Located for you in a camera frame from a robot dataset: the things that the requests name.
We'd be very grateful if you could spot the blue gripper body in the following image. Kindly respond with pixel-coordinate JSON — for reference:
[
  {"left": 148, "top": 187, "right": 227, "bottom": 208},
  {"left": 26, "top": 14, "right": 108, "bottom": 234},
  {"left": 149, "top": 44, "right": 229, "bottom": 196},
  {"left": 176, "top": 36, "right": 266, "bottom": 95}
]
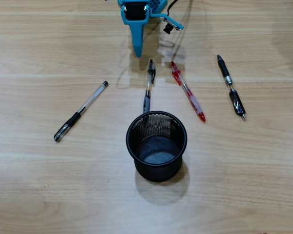
[{"left": 117, "top": 0, "right": 151, "bottom": 25}]

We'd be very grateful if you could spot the grey grip retractable pen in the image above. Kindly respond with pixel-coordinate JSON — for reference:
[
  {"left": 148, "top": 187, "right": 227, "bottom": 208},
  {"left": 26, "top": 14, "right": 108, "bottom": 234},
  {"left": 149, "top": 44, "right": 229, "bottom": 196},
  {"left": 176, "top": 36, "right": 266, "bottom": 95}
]
[{"left": 143, "top": 58, "right": 156, "bottom": 114}]

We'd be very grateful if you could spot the black camera cable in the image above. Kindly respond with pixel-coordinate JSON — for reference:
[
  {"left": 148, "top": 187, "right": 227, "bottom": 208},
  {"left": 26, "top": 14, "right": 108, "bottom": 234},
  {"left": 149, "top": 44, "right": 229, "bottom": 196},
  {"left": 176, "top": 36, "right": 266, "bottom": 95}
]
[{"left": 166, "top": 0, "right": 179, "bottom": 15}]

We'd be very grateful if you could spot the black mesh pen holder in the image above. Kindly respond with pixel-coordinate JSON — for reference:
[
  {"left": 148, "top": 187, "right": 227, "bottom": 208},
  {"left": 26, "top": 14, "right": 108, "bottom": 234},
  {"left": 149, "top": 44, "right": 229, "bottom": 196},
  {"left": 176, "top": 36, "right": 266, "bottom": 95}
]
[{"left": 126, "top": 111, "right": 188, "bottom": 183}]

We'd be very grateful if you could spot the clear stick pen black grip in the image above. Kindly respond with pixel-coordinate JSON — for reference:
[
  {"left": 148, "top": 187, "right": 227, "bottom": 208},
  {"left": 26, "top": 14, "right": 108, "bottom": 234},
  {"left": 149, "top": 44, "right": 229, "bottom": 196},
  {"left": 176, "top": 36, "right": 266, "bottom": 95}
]
[{"left": 53, "top": 80, "right": 109, "bottom": 143}]

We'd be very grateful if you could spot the black retractable pen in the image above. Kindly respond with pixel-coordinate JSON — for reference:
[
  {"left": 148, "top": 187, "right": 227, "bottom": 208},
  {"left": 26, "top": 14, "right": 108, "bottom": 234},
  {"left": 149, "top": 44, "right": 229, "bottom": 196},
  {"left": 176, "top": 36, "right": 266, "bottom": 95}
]
[{"left": 217, "top": 54, "right": 247, "bottom": 121}]

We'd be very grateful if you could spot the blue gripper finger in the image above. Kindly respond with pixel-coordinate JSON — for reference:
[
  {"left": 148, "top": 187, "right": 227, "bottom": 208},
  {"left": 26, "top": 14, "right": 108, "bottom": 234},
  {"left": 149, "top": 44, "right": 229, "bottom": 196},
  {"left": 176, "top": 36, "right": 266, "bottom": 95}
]
[{"left": 128, "top": 21, "right": 147, "bottom": 59}]

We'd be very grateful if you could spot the red retractable pen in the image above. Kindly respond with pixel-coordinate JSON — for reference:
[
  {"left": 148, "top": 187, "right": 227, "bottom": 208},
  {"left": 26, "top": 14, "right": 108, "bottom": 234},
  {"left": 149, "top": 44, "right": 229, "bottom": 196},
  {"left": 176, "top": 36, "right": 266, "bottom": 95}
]
[{"left": 170, "top": 61, "right": 206, "bottom": 122}]

